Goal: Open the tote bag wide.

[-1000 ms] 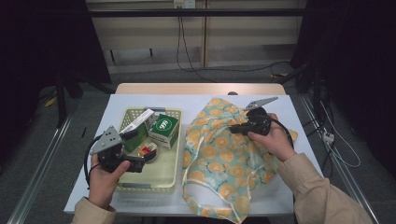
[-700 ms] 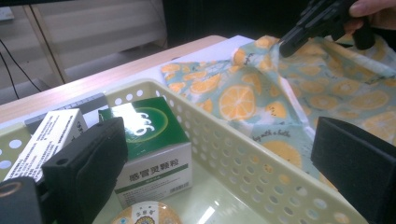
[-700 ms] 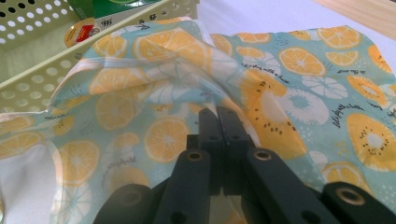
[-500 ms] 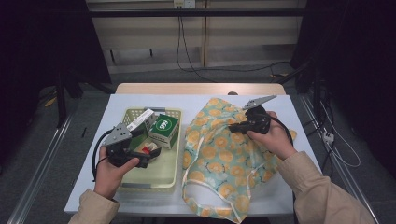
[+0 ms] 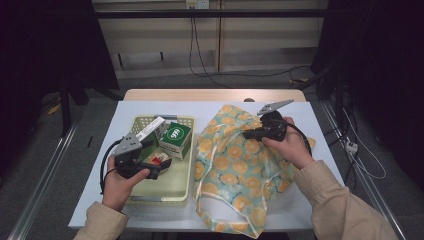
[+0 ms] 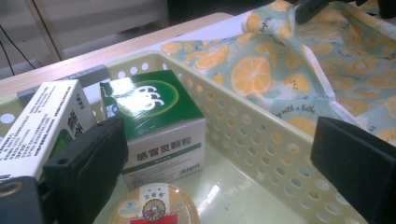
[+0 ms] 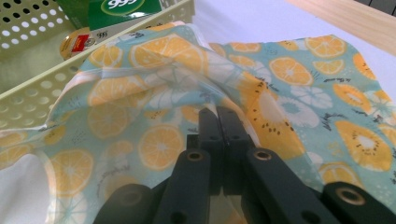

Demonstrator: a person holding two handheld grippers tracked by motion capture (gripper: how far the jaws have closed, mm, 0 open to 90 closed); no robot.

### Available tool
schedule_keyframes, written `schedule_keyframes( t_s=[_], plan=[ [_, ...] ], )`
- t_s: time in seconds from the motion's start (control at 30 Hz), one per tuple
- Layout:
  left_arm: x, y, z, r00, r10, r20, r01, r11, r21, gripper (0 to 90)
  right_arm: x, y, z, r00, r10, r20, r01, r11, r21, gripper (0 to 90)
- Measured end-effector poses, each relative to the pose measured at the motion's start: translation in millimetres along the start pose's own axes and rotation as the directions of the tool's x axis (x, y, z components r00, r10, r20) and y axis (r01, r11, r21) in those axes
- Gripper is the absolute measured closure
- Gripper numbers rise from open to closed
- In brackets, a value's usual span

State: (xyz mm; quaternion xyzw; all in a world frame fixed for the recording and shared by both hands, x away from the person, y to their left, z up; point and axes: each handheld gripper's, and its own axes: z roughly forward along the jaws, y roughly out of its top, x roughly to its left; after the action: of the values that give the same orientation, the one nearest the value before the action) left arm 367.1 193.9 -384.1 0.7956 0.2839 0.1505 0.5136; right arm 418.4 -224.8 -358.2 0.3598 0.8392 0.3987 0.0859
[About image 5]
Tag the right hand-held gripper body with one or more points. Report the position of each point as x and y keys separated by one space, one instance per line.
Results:
x=273 y=126

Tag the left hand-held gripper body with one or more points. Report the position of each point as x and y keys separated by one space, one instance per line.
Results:
x=128 y=156

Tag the tall green and white box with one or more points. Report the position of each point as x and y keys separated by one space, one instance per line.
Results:
x=151 y=128

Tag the pale yellow perforated basket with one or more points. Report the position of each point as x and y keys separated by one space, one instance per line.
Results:
x=173 y=186

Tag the green and white cube box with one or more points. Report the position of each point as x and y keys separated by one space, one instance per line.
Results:
x=175 y=136

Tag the orange print fabric bag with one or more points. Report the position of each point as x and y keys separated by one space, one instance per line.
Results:
x=236 y=163

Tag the person's right hand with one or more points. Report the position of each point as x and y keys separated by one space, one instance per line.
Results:
x=295 y=146

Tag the person's left hand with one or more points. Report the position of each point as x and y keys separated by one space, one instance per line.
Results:
x=120 y=190

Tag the white table sheet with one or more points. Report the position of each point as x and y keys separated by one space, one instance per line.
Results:
x=213 y=111

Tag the wooden table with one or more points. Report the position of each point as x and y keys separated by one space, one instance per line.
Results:
x=200 y=95

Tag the black stand leg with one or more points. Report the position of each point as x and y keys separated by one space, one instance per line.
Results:
x=65 y=106

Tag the white power strip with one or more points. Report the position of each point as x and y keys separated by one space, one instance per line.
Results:
x=351 y=147

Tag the dark curtain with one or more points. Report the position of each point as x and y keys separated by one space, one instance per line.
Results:
x=383 y=66
x=46 y=50

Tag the black horizontal bar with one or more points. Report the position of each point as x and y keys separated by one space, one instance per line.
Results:
x=206 y=13

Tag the metal floor rail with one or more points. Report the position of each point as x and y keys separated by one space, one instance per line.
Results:
x=373 y=193
x=43 y=180

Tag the vertical wooden wall strip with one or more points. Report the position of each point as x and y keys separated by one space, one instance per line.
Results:
x=219 y=36

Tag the white wall socket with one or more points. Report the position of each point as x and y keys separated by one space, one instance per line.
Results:
x=197 y=4

